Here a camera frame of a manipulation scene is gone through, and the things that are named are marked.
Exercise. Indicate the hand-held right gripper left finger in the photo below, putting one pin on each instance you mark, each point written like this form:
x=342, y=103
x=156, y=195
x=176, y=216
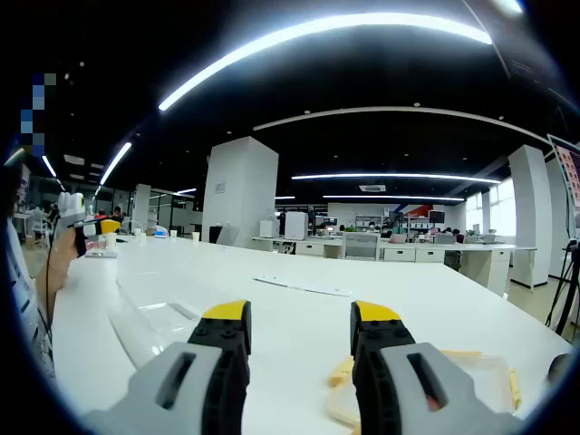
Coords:
x=213, y=362

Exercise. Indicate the grey mesh chair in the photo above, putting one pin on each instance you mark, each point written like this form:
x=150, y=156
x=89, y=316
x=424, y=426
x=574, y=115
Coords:
x=361, y=246

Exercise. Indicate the blue flat box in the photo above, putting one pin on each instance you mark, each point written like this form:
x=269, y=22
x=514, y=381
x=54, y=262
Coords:
x=161, y=233

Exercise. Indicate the flat grey device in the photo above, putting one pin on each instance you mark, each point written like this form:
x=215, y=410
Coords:
x=100, y=254

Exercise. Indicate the yellow plastic latch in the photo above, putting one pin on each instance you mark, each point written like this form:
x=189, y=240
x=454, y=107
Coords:
x=515, y=389
x=462, y=353
x=340, y=374

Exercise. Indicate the black tripod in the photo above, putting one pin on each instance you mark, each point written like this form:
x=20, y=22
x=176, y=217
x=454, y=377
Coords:
x=569, y=303

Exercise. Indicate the white perforated strip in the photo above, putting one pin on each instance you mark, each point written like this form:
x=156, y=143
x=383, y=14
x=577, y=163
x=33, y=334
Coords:
x=303, y=285

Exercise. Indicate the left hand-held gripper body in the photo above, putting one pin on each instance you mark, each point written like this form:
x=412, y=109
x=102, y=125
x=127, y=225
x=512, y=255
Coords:
x=70, y=206

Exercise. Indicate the ceiling air vent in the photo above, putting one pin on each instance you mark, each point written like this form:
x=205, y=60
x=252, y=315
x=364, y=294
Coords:
x=371, y=187

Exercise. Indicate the white drawer unit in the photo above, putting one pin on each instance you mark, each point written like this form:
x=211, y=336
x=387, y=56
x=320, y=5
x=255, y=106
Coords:
x=399, y=254
x=429, y=255
x=309, y=248

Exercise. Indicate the clear storage box lid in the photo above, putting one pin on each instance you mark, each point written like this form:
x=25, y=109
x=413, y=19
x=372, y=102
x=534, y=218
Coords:
x=491, y=380

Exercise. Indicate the unlit curved ceiling strip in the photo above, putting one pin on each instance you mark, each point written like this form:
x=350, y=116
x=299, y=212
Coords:
x=408, y=109

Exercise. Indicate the clear plastic storage box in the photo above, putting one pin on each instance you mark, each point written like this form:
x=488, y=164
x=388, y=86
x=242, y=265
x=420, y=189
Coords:
x=163, y=312

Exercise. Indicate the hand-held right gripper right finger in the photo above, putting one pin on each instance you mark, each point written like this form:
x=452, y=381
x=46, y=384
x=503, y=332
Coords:
x=385, y=376

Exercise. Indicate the small white appliance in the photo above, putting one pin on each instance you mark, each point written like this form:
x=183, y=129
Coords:
x=268, y=228

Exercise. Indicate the grey chair back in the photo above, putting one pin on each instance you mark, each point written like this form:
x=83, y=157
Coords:
x=228, y=235

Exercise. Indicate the bright window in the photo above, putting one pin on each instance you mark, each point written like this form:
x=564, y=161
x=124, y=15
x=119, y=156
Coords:
x=505, y=206

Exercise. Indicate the white office desk row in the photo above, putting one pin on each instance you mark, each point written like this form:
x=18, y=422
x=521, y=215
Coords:
x=453, y=248

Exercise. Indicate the small black monitor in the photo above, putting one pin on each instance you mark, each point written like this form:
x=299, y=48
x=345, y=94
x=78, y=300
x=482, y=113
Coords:
x=437, y=216

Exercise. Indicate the large white box appliance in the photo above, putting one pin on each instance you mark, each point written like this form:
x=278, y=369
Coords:
x=296, y=225

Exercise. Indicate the small wall notice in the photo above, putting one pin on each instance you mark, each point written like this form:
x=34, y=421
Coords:
x=219, y=187

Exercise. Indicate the ceiling light strip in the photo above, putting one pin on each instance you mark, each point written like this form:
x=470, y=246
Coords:
x=385, y=176
x=408, y=20
x=49, y=166
x=394, y=197
x=116, y=162

